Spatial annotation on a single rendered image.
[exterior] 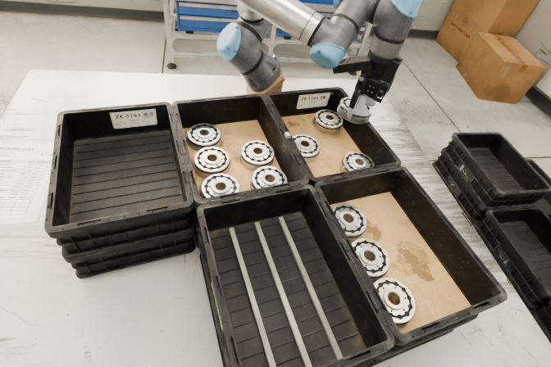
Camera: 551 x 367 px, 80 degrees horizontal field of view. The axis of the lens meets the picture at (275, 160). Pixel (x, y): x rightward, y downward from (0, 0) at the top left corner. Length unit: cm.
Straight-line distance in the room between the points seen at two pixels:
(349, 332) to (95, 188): 72
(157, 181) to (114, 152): 17
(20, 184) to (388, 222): 109
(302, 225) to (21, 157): 92
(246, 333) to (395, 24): 75
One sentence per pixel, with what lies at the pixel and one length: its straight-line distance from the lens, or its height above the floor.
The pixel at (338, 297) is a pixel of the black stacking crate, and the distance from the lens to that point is 83.
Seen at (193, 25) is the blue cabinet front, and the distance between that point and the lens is 286.
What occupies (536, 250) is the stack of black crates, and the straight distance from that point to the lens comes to 197.
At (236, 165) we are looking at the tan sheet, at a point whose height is 83.
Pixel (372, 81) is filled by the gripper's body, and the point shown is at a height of 113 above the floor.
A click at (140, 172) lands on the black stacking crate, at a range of 100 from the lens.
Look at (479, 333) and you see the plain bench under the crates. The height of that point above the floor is 70.
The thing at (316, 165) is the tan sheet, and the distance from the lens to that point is 105.
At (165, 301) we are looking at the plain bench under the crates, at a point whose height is 70.
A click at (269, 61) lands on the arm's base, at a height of 94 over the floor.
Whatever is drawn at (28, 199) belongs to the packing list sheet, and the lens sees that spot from 120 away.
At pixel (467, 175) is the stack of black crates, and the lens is 185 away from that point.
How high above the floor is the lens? 156
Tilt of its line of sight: 45 degrees down
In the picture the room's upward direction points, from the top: 12 degrees clockwise
